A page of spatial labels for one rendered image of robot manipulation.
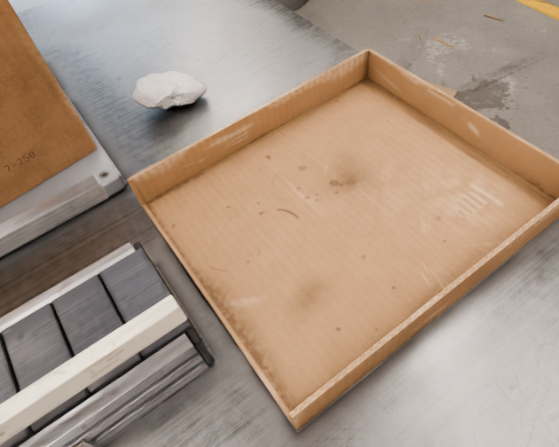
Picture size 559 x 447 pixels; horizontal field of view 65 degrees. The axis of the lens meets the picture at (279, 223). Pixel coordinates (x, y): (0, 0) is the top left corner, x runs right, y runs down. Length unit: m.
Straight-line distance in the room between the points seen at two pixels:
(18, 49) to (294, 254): 0.29
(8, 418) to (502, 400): 0.31
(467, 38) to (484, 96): 0.40
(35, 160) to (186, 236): 0.17
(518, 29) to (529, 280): 2.01
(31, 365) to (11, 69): 0.24
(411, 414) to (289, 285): 0.13
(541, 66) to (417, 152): 1.72
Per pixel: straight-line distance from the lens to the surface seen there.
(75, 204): 0.30
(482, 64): 2.10
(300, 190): 0.42
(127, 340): 0.29
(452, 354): 0.36
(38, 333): 0.36
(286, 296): 0.36
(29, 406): 0.30
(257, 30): 0.66
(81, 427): 0.33
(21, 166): 0.49
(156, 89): 0.54
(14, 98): 0.46
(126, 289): 0.35
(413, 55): 2.12
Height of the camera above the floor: 1.16
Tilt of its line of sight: 53 degrees down
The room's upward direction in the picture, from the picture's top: 10 degrees counter-clockwise
